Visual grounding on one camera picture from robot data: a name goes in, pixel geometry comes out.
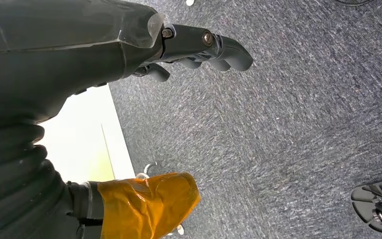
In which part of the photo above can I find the black wheeled base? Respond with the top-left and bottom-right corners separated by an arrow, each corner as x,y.
351,176 -> 382,236

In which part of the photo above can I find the white cable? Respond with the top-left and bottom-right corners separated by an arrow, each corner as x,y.
135,161 -> 159,180

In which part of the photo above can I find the black floor cable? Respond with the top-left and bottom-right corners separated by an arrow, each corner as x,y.
335,0 -> 375,6

